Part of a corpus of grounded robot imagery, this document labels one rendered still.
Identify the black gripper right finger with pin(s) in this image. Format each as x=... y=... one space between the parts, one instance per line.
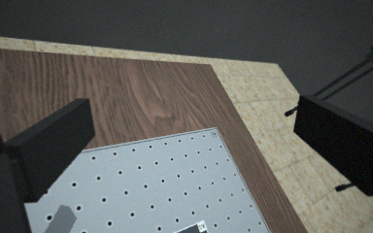
x=343 y=139

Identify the grey perforated base plate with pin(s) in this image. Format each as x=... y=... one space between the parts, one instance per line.
x=157 y=185

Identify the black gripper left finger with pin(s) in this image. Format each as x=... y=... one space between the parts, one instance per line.
x=34 y=159

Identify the dark grey plate nest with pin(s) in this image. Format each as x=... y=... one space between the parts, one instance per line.
x=198 y=227

